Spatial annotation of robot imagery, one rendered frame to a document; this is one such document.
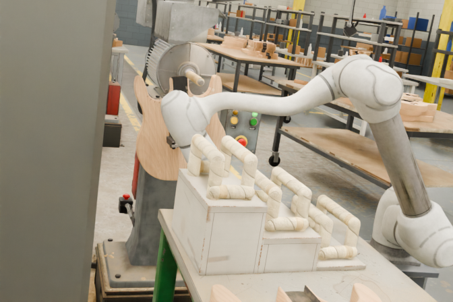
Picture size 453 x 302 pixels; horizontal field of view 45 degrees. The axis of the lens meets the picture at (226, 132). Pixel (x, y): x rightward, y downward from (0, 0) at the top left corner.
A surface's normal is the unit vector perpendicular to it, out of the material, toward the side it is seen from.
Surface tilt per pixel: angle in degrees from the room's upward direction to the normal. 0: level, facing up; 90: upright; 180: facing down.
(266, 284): 0
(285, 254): 90
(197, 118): 87
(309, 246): 90
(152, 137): 88
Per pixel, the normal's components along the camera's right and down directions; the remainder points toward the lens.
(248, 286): 0.14, -0.97
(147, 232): 0.29, 0.25
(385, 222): -0.94, -0.04
